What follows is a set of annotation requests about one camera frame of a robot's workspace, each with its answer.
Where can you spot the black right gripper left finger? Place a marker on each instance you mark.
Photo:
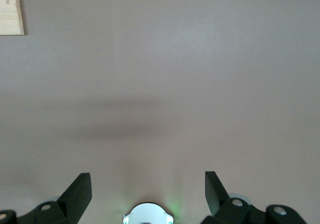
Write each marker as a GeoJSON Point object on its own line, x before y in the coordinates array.
{"type": "Point", "coordinates": [62, 209]}

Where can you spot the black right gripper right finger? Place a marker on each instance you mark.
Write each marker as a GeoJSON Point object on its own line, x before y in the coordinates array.
{"type": "Point", "coordinates": [225, 209]}

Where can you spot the wooden cutting board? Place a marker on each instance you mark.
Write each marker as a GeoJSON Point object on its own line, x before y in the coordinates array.
{"type": "Point", "coordinates": [10, 14]}

